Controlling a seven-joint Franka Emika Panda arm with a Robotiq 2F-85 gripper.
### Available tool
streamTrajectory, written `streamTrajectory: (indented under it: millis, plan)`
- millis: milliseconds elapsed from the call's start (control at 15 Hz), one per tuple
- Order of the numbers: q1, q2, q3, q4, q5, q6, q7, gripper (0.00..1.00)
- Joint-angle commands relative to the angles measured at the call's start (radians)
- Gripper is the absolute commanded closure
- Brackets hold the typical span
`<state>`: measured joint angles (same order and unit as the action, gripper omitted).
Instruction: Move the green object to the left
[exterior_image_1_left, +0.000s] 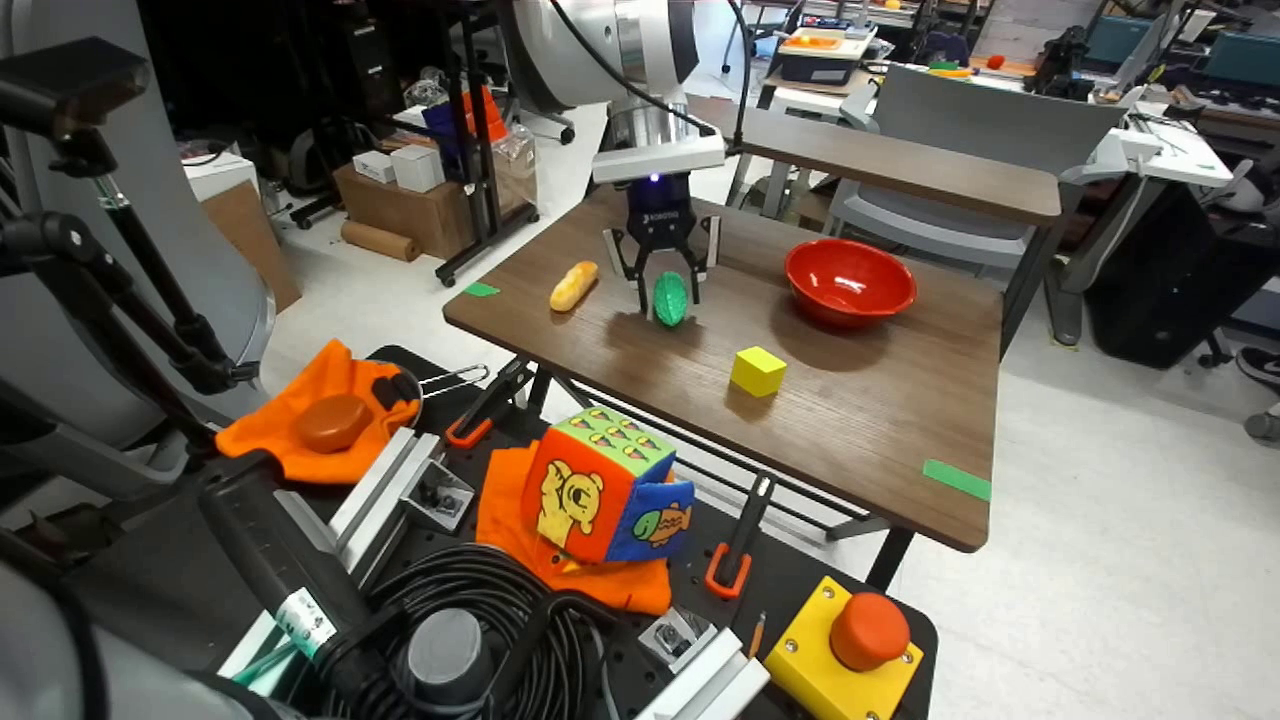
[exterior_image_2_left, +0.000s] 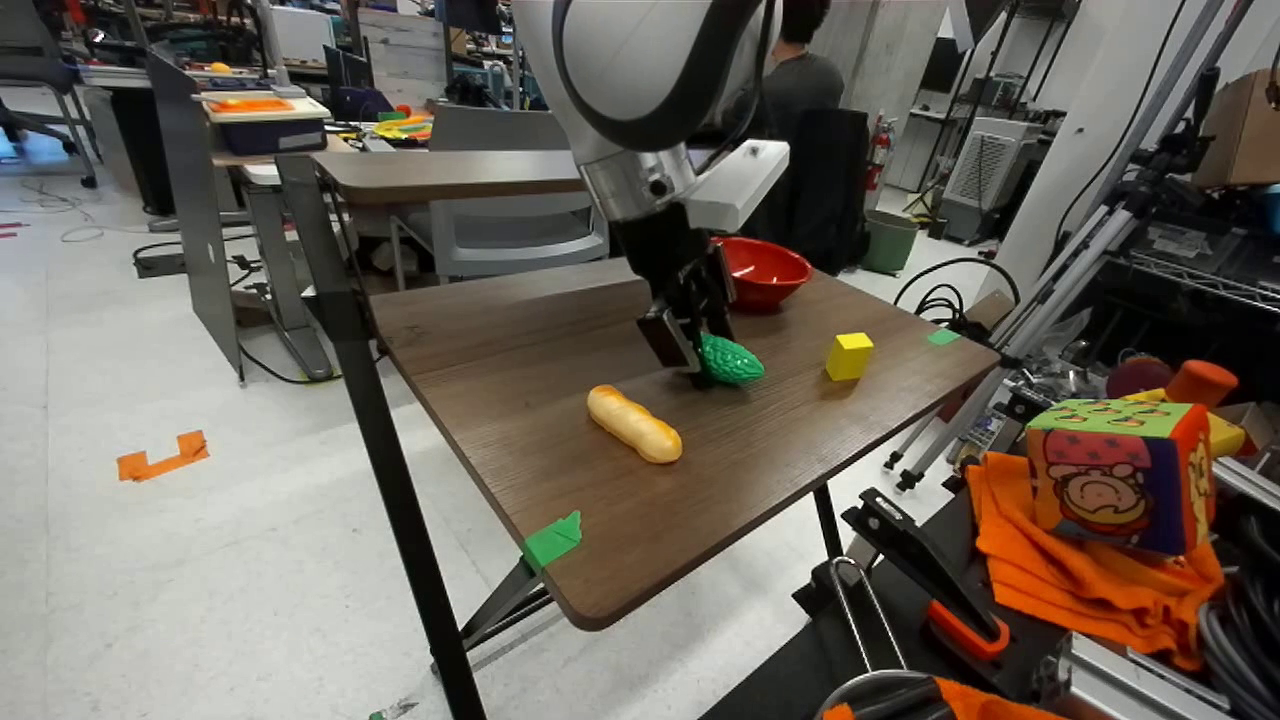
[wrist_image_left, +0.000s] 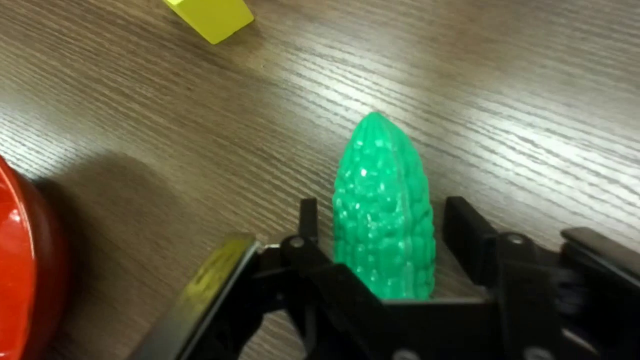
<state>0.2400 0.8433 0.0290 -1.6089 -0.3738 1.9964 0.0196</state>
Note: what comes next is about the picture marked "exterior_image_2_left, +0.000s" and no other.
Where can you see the brown table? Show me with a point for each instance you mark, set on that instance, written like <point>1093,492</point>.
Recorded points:
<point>450,175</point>

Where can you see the orange tape mark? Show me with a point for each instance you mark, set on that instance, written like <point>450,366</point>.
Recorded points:
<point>160,460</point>

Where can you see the black chair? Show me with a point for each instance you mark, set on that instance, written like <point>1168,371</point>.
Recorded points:
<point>822,190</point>

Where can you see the person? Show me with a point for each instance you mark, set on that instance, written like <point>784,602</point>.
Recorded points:
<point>800,80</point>

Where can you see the colourful fabric cube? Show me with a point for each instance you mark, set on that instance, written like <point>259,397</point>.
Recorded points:
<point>1115,480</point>

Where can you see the white air unit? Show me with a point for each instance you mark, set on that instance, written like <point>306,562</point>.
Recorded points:
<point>985,170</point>

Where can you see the yellow block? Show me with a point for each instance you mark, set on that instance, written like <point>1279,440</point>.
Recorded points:
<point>848,358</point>

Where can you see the dark red ball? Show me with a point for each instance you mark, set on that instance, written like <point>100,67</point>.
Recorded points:
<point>1137,376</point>

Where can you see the cardboard box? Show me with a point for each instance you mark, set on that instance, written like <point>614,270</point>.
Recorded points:
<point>1240,135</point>

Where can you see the green toy vegetable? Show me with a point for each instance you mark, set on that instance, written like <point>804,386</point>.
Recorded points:
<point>732,362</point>

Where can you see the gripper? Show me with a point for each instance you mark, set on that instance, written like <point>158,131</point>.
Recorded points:
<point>662,250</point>

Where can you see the red fire extinguisher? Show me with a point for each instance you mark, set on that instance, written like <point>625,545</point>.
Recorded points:
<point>879,150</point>

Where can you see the green tape piece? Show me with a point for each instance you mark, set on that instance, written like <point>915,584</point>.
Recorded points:
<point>552,540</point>
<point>943,337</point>

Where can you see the orange cloth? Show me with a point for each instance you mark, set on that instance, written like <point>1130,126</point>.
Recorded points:
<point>1070,590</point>

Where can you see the red bowl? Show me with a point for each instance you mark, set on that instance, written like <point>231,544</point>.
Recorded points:
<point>765,272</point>

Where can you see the black stand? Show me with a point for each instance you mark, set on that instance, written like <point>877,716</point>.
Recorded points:
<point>360,380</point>

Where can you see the grey partition panel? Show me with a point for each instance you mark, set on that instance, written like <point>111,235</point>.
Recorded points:
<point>195,220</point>

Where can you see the blue bin with white lid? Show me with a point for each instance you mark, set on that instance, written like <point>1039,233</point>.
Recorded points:
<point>268,125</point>

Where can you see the orange toy cylinder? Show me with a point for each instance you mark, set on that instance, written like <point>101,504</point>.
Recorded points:
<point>1200,384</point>

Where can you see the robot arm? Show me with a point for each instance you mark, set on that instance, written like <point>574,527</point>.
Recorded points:
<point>640,60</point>

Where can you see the grey chair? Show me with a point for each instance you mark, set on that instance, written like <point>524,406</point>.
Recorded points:
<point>510,235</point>

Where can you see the green bin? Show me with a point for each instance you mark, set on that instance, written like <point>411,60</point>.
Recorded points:
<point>888,243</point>

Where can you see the toy bread loaf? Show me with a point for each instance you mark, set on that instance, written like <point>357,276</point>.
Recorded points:
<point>635,424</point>

